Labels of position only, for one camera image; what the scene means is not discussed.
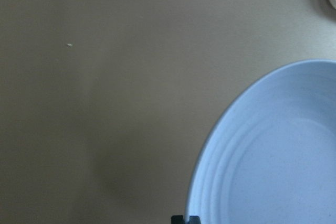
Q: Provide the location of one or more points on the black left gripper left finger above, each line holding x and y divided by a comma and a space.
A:
177, 219

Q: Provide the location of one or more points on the blue plate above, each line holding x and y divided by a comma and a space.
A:
271, 156

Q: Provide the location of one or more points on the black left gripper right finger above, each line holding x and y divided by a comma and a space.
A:
194, 220

